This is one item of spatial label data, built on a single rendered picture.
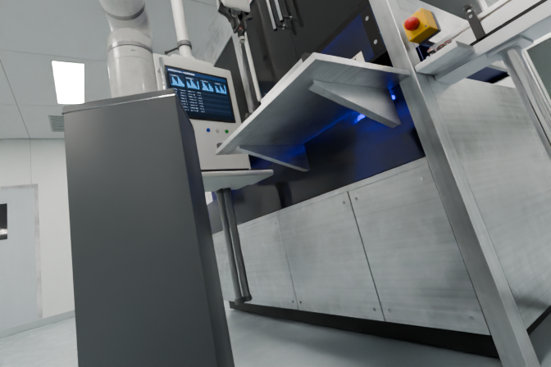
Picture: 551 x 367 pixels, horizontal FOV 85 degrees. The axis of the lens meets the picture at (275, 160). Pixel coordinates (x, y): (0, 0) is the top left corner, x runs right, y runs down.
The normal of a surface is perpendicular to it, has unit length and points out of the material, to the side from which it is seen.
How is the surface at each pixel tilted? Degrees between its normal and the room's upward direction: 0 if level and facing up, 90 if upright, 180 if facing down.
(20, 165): 90
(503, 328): 90
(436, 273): 90
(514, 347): 90
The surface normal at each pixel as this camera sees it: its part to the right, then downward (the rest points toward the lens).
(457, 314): -0.83, 0.06
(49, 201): 0.51, -0.33
